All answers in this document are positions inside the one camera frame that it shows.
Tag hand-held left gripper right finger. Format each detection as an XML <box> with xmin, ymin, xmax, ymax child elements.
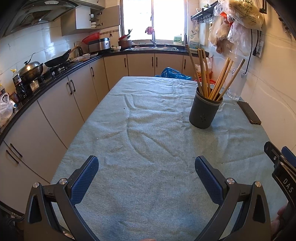
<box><xmin>194</xmin><ymin>156</ymin><xmax>271</xmax><ymax>241</ymax></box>

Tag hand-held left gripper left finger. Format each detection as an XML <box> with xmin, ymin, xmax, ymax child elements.
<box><xmin>24</xmin><ymin>155</ymin><xmax>100</xmax><ymax>241</ymax></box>

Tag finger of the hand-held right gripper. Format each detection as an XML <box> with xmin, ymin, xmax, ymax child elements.
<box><xmin>264</xmin><ymin>141</ymin><xmax>296</xmax><ymax>202</ymax></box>
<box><xmin>281</xmin><ymin>146</ymin><xmax>296</xmax><ymax>174</ymax></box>

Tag dark grey utensil holder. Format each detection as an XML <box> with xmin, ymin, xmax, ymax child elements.
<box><xmin>189</xmin><ymin>86</ymin><xmax>223</xmax><ymax>129</ymax></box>

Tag bunch of wooden chopsticks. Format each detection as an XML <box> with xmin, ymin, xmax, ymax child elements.
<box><xmin>185</xmin><ymin>44</ymin><xmax>245</xmax><ymax>101</ymax></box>

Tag person's right hand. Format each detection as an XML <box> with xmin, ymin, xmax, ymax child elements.
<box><xmin>271</xmin><ymin>205</ymin><xmax>288</xmax><ymax>235</ymax></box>

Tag dark smartphone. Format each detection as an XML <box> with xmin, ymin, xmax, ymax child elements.
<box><xmin>237</xmin><ymin>101</ymin><xmax>262</xmax><ymax>125</ymax></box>

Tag grey-green table cloth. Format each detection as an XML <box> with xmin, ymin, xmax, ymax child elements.
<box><xmin>50</xmin><ymin>76</ymin><xmax>289</xmax><ymax>241</ymax></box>

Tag beige base cabinets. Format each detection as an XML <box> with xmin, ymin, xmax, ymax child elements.
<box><xmin>0</xmin><ymin>53</ymin><xmax>204</xmax><ymax>209</ymax></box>

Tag dark glass jar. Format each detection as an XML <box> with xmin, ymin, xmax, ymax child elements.
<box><xmin>16</xmin><ymin>82</ymin><xmax>27</xmax><ymax>98</ymax></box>

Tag orange and white plastic bag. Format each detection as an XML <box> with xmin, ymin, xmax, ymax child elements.
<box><xmin>194</xmin><ymin>57</ymin><xmax>218</xmax><ymax>85</ymax></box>

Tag blue plastic bag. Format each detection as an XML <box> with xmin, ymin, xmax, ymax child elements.
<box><xmin>154</xmin><ymin>67</ymin><xmax>192</xmax><ymax>81</ymax></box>

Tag gas stove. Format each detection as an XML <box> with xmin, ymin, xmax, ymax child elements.
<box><xmin>40</xmin><ymin>65</ymin><xmax>71</xmax><ymax>80</ymax></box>

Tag black kitchen countertop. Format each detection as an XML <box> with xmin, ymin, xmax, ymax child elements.
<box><xmin>0</xmin><ymin>47</ymin><xmax>199</xmax><ymax>144</ymax></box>

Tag lidded metal wok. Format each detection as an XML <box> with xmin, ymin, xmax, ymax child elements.
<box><xmin>18</xmin><ymin>53</ymin><xmax>44</xmax><ymax>82</ymax></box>

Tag black wok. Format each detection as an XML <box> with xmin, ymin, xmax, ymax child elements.
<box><xmin>44</xmin><ymin>49</ymin><xmax>72</xmax><ymax>68</ymax></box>

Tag cooking oil bottle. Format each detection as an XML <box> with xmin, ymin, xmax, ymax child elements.
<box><xmin>10</xmin><ymin>69</ymin><xmax>22</xmax><ymax>86</ymax></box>

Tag silver rice cooker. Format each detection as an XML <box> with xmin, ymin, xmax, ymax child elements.
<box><xmin>88</xmin><ymin>38</ymin><xmax>111</xmax><ymax>53</ymax></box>

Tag steel sink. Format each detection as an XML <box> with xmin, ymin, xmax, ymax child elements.
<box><xmin>125</xmin><ymin>46</ymin><xmax>178</xmax><ymax>51</ymax></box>

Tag hanging plastic bags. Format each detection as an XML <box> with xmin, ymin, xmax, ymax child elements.
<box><xmin>208</xmin><ymin>0</ymin><xmax>264</xmax><ymax>56</ymax></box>

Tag red plastic basin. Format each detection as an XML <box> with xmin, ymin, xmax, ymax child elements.
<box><xmin>82</xmin><ymin>32</ymin><xmax>101</xmax><ymax>45</ymax></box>

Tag metal sink faucet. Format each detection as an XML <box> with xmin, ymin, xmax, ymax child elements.
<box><xmin>150</xmin><ymin>30</ymin><xmax>158</xmax><ymax>48</ymax></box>

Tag kitchen window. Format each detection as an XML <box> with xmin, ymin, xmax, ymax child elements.
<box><xmin>120</xmin><ymin>0</ymin><xmax>188</xmax><ymax>44</ymax></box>

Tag range hood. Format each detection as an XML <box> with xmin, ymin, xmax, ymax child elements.
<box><xmin>2</xmin><ymin>0</ymin><xmax>80</xmax><ymax>39</ymax></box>

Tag black power plug cable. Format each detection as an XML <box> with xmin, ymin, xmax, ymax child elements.
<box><xmin>244</xmin><ymin>28</ymin><xmax>260</xmax><ymax>75</ymax></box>

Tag black wall hook rack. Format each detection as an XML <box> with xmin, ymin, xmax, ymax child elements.
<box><xmin>191</xmin><ymin>1</ymin><xmax>219</xmax><ymax>24</ymax></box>

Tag beige wall cabinet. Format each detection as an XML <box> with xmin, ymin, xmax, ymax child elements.
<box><xmin>60</xmin><ymin>0</ymin><xmax>121</xmax><ymax>36</ymax></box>

